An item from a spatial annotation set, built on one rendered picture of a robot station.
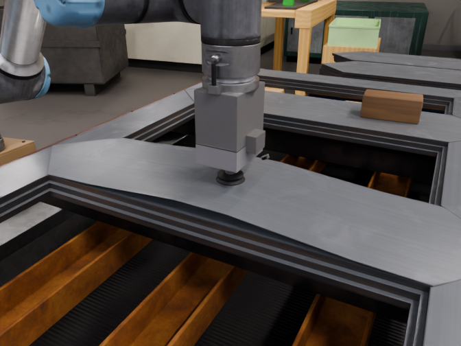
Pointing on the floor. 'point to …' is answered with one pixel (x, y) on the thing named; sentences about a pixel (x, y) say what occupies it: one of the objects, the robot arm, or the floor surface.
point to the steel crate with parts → (84, 54)
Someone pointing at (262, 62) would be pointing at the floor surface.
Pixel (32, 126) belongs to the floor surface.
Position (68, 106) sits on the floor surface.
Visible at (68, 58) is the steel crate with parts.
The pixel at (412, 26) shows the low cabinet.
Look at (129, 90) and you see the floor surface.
